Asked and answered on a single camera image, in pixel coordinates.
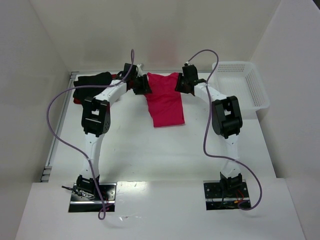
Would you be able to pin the pink t shirt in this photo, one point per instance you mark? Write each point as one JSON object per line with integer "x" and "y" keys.
{"x": 164, "y": 103}

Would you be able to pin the white plastic basket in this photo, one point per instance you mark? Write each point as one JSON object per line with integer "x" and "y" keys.
{"x": 241, "y": 79}

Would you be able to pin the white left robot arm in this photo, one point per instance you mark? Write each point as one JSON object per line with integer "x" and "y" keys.
{"x": 96, "y": 122}

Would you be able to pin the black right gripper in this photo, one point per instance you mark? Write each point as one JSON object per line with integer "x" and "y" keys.
{"x": 181, "y": 83}

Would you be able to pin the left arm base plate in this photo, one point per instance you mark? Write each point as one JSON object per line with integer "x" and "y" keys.
{"x": 83, "y": 202}

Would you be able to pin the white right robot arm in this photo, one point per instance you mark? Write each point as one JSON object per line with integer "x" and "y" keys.
{"x": 226, "y": 120}

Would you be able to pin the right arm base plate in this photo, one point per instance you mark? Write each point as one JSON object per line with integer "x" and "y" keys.
{"x": 218, "y": 199}

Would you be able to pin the black folded t shirt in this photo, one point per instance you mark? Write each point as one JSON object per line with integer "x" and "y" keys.
{"x": 101, "y": 79}

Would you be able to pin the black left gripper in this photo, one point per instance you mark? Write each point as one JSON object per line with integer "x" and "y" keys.
{"x": 143, "y": 85}

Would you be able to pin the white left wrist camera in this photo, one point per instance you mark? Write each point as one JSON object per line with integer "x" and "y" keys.
{"x": 139, "y": 68}

